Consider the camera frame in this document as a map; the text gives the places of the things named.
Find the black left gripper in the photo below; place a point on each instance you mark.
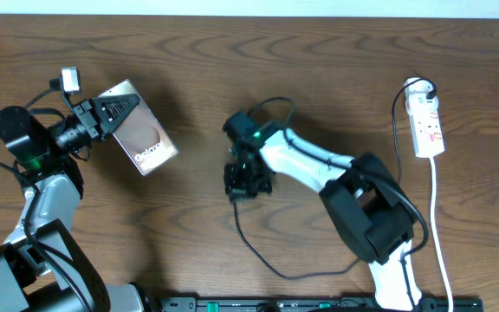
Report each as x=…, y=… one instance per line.
x=99, y=126

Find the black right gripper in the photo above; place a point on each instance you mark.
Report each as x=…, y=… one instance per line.
x=235, y=191

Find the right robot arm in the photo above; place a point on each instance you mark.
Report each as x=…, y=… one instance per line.
x=369, y=210

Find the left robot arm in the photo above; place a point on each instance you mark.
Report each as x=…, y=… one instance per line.
x=42, y=268

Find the white power strip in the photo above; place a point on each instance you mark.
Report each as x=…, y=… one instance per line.
x=421, y=104

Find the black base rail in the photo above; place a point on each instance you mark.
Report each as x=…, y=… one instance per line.
x=348, y=303

